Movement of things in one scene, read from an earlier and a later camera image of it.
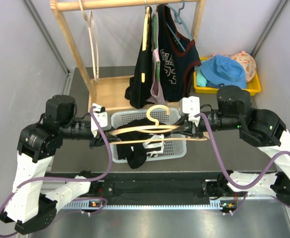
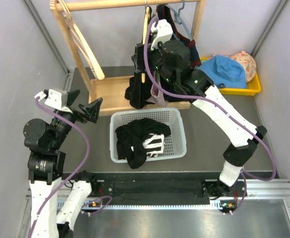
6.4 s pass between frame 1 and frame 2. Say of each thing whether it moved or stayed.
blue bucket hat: stayed
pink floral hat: stayed
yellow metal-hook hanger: stayed
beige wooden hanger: moved
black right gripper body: moved
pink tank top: stayed
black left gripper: moved
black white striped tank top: stayed
